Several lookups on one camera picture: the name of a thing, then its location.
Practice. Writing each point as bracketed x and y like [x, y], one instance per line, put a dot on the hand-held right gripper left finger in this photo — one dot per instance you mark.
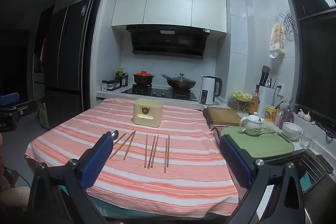
[95, 161]

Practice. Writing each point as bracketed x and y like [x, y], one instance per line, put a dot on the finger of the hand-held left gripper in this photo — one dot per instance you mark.
[9, 98]
[15, 111]

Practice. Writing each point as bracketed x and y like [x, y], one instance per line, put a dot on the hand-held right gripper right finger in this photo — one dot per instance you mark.
[236, 161]

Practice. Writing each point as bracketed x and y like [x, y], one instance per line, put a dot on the metal spoon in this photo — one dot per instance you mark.
[115, 134]

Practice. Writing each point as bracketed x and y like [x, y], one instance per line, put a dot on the beige utensil holder box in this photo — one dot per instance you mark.
[147, 116]

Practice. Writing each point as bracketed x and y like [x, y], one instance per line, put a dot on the person's left forearm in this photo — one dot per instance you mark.
[13, 197]

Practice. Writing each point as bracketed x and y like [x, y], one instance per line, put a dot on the yellow cardboard box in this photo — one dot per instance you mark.
[43, 116]

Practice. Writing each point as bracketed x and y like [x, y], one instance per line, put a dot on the green cutting board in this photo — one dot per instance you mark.
[262, 146]

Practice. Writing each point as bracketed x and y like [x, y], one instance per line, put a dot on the white teapot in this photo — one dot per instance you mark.
[252, 124]

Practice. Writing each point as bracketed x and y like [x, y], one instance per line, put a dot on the wooden cutting board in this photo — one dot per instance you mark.
[223, 115]

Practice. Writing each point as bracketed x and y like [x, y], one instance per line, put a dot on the pink white striped tablecloth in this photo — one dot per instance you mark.
[183, 182]

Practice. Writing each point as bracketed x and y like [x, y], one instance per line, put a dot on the yellow printed mug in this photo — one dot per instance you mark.
[271, 115]

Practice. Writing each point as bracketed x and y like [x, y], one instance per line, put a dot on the red hanging cloth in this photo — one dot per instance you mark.
[43, 50]

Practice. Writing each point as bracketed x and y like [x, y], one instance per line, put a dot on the orange label sauce bottle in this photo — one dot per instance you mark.
[254, 103]

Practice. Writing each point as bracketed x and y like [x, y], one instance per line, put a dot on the white ceramic bowl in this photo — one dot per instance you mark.
[291, 130]

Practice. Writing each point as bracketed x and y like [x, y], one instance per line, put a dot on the yellow plastic bag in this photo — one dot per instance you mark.
[240, 98]

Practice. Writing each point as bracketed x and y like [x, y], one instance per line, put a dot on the purple soap bottle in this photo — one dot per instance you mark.
[286, 117]

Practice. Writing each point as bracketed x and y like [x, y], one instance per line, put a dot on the dark grey refrigerator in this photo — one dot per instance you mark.
[68, 56]

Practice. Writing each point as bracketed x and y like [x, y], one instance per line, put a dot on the clear drinking glass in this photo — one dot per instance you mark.
[307, 140]

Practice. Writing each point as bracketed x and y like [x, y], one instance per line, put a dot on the white label spice jar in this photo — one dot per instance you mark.
[104, 86]

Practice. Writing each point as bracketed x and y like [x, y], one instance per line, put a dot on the white electric kettle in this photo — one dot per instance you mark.
[208, 90]

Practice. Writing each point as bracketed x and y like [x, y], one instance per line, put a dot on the black lid spice jar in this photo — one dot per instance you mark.
[111, 85]
[117, 84]

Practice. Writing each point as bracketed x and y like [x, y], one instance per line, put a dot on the stainless steel sink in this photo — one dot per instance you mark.
[315, 169]

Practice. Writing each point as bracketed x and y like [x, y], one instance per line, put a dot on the garlic bulb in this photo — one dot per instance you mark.
[307, 116]
[301, 114]

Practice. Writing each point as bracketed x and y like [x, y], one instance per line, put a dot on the dark sauce bottle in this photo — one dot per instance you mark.
[125, 79]

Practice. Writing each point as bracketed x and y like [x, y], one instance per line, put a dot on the yellow cap bottle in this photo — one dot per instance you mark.
[120, 74]

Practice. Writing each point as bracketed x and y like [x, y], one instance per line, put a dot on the black gas stove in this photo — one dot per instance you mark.
[160, 92]

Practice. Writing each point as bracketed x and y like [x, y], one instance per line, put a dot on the black spatula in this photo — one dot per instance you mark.
[265, 71]

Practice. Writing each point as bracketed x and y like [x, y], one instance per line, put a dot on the black wok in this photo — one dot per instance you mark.
[181, 85]

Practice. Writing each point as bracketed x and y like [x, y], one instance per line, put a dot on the black clay pot red lid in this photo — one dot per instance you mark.
[143, 78]

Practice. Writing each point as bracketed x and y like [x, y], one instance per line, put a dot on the glass wok lid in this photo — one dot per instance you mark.
[181, 79]

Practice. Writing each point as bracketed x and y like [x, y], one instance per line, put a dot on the dark window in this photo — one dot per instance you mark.
[315, 69]

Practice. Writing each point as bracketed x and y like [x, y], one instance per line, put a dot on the hanging printed bag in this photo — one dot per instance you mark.
[277, 40]

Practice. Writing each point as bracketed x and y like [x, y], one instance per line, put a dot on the black range hood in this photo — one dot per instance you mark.
[168, 43]

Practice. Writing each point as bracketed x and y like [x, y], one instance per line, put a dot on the metal steamer rack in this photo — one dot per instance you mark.
[288, 19]

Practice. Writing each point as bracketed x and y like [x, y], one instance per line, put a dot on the white wall outlet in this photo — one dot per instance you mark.
[281, 87]

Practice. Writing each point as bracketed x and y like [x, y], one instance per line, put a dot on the white wall cabinet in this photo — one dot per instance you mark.
[170, 1]

